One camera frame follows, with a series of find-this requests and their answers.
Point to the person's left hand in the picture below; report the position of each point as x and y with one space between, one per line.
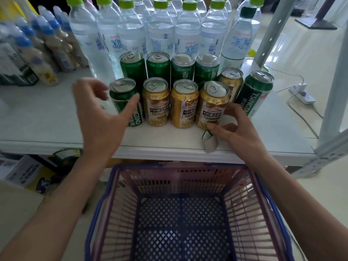
98 125

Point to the person's right hand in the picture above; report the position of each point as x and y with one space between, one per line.
242 135

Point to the person's left thumb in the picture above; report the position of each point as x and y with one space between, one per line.
129 110

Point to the person's right thumb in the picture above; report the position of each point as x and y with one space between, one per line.
216 128

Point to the gold beverage can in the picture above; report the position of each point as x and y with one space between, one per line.
210 104
231 81
185 105
156 105

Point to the person's left forearm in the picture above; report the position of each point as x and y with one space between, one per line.
51 209

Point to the person's right forearm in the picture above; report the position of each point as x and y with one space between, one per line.
299 203

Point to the green can white lettering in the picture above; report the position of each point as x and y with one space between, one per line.
252 95
121 96

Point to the white and green paper tag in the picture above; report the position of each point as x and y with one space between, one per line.
210 144

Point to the green beverage can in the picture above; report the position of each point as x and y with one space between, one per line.
132 67
182 68
158 66
206 70

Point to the dark green package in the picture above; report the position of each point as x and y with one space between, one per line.
65 157

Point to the group of light-green-capped water bottles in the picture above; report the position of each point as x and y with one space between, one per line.
160 35

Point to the yellow-green plastic object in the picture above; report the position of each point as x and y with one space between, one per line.
252 53

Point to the dark-green-capped clear water bottle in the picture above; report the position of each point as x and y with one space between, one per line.
236 43

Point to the white power strip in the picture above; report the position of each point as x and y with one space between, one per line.
306 96

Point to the white plug adapter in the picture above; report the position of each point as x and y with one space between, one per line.
302 86

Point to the row of blue-capped cream bottles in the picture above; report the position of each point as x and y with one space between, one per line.
40 62

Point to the purple and blue shopping basket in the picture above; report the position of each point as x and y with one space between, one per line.
179 222

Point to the blue and yellow package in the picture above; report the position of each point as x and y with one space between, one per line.
43 183

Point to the white metal shelf rack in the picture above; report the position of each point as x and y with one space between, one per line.
333 105

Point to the white printed cardboard box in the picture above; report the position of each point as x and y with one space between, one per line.
19 169

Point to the dark wrapped bottle pack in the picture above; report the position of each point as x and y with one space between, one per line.
12 62

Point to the black monitor stand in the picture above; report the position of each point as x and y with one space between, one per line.
316 23

